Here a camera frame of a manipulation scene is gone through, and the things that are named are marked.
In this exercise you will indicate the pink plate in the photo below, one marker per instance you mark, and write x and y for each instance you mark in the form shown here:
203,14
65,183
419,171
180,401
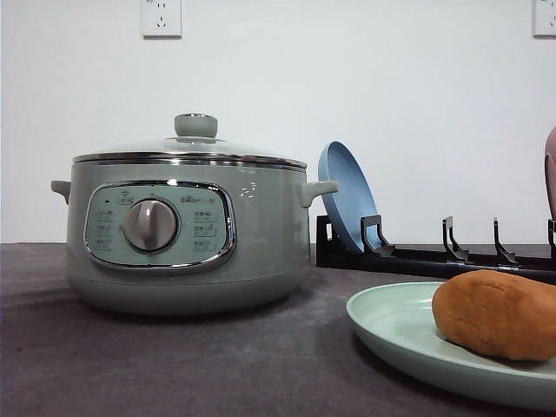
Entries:
550,171

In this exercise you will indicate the brown potato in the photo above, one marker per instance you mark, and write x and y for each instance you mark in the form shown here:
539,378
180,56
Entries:
499,312

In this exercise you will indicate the grey table mat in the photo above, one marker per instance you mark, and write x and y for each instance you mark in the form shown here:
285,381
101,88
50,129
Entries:
63,355

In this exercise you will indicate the green plate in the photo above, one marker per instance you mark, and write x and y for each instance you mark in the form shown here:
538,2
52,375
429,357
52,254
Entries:
398,318

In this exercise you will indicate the blue plate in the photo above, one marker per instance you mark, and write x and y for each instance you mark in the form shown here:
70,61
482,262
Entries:
355,196

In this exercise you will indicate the green electric steamer pot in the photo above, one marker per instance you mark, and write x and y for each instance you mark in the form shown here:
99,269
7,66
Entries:
187,238

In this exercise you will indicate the black dish rack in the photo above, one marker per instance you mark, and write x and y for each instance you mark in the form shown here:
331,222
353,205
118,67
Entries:
379,257

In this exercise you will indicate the left white wall socket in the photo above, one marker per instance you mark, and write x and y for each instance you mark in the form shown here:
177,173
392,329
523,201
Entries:
161,20

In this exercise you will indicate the right white wall socket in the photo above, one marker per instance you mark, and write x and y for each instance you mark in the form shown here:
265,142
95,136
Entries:
545,17

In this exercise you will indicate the white wall socket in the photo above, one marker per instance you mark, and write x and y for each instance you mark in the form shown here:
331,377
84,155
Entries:
161,20
545,17

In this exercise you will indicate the glass steamer lid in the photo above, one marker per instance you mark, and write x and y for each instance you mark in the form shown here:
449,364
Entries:
194,145

